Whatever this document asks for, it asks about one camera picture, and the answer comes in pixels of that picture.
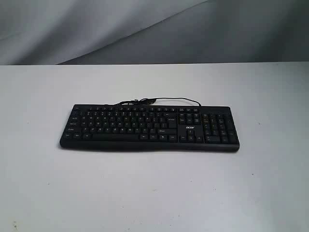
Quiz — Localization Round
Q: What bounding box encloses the grey fabric backdrop curtain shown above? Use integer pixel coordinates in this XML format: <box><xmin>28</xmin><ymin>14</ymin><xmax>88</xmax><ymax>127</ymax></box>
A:
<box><xmin>0</xmin><ymin>0</ymin><xmax>309</xmax><ymax>65</ymax></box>

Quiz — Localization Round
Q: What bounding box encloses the black wired computer keyboard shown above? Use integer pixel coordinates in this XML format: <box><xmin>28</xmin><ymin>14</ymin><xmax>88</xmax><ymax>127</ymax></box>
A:
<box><xmin>60</xmin><ymin>104</ymin><xmax>240</xmax><ymax>152</ymax></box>

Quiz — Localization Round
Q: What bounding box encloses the black keyboard usb cable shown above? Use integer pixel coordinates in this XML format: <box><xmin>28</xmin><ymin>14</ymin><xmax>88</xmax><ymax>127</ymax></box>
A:
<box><xmin>113</xmin><ymin>97</ymin><xmax>202</xmax><ymax>107</ymax></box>

